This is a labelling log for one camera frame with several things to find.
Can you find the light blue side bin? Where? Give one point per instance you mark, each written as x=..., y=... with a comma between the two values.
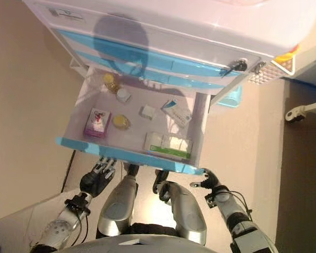
x=230, y=97

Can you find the green white medicine box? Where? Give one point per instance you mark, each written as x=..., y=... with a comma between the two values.
x=168, y=146

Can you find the blue-front cart drawer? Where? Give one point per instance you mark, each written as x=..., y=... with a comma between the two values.
x=131, y=131

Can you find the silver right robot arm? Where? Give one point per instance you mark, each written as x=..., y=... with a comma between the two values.
x=242, y=232

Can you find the grey robot torso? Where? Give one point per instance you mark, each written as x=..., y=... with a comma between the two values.
x=137, y=243

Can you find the metal cart latch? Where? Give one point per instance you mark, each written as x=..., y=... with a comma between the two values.
x=259, y=67

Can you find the small white box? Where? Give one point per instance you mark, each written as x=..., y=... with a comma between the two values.
x=147, y=112

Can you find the white blue medical cart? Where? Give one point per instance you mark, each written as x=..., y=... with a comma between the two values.
x=187, y=29

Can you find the cart label sticker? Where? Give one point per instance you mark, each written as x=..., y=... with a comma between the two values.
x=65, y=13

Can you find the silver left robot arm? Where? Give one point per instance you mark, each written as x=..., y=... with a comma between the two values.
x=60, y=226

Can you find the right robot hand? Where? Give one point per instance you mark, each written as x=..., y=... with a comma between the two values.
x=212, y=182

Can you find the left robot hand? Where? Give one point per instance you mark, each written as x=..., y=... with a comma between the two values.
x=93, y=183

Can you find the silver left robot leg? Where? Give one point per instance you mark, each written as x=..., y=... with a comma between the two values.
x=118, y=208

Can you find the white metal bed frame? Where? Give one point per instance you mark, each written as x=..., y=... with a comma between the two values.
x=295, y=114

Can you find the yellow sharps container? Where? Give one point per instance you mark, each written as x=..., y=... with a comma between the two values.
x=288, y=59

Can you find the purple white medicine box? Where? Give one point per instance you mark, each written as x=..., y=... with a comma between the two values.
x=97, y=122

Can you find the clear yellow pill bottle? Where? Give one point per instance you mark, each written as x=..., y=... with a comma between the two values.
x=121, y=121
x=110, y=83

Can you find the black key in lock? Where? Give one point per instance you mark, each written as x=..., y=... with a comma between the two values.
x=238, y=65

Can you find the small white jar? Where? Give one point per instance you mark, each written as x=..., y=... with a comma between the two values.
x=123, y=95

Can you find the white perforated side rack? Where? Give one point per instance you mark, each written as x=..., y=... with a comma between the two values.
x=268, y=73

